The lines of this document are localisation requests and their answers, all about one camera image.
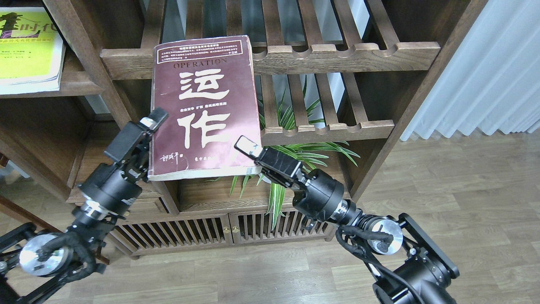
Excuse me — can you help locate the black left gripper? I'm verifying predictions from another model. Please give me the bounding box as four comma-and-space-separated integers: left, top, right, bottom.
78, 107, 168, 214

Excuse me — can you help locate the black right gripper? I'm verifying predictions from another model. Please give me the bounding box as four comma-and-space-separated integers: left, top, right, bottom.
235, 136, 345, 223

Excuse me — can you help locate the dark maroon book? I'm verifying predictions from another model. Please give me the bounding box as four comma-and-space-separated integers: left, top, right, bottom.
148, 35, 262, 181

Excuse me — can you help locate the yellow green book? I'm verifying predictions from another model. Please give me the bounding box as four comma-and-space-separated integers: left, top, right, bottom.
0, 6, 65, 95

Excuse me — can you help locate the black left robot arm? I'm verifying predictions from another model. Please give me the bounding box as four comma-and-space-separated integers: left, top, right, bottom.
1, 108, 168, 304

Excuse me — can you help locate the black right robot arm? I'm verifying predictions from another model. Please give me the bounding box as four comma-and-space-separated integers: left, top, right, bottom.
235, 136, 459, 304

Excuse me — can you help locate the green spider plant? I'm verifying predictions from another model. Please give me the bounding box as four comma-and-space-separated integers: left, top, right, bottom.
229, 75, 360, 230

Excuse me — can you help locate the dark wooden bookshelf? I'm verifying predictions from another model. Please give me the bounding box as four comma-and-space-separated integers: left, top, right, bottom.
0, 0, 490, 257

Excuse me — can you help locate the white pleated curtain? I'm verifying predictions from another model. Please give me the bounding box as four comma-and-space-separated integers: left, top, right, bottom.
400, 0, 540, 141

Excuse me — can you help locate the dark wooden side frame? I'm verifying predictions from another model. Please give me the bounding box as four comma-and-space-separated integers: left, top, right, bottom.
0, 153, 110, 265

